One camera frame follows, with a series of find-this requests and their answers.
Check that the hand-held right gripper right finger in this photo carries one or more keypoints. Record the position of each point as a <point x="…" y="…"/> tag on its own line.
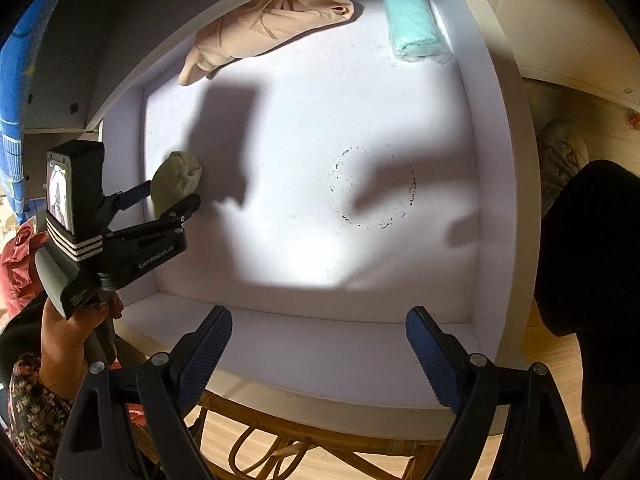
<point x="430" y="355"/>

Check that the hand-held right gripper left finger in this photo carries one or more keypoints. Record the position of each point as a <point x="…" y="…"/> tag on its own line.
<point x="205" y="355"/>

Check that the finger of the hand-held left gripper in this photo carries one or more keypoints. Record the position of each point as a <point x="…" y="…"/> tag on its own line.
<point x="185" y="207"/>
<point x="130" y="197"/>

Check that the light green sock bundle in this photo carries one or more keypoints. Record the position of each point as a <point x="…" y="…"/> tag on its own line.
<point x="175" y="175"/>

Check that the white drawer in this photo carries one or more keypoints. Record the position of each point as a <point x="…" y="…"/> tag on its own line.
<point x="325" y="110"/>

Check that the person's left forearm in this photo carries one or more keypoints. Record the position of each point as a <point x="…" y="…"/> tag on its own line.
<point x="30" y="400"/>

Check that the person's left hand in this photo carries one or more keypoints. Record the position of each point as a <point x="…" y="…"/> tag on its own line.
<point x="60" y="345"/>

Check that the red cloth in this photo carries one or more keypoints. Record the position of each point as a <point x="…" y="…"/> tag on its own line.
<point x="17" y="270"/>

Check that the rattan stool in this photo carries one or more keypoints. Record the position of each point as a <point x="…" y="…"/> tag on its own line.
<point x="380" y="455"/>

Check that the person's black trousers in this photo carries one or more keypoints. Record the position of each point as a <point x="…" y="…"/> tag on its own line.
<point x="600" y="285"/>

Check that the beige tights bundle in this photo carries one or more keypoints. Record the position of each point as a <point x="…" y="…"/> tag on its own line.
<point x="260" y="25"/>

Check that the grey sneaker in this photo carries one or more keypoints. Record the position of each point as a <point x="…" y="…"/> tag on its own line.
<point x="560" y="160"/>

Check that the turquoise folded cloth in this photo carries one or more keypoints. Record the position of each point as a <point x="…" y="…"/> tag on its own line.
<point x="410" y="15"/>

